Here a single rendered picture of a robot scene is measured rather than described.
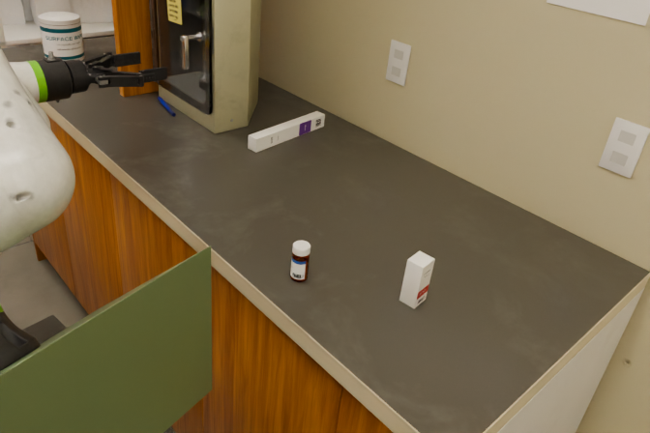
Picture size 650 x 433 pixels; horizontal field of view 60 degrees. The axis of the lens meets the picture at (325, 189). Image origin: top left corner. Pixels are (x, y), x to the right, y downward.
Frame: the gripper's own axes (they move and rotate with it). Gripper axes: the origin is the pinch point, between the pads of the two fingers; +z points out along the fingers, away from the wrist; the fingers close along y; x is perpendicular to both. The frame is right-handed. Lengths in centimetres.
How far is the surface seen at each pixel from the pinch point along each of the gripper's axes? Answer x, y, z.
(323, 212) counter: 20, -53, 13
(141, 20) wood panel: -2.7, 31.2, 14.3
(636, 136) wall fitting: -5, -97, 57
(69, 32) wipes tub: 9, 68, 6
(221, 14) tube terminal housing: -12.6, -6.0, 17.6
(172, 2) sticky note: -11.8, 12.8, 14.4
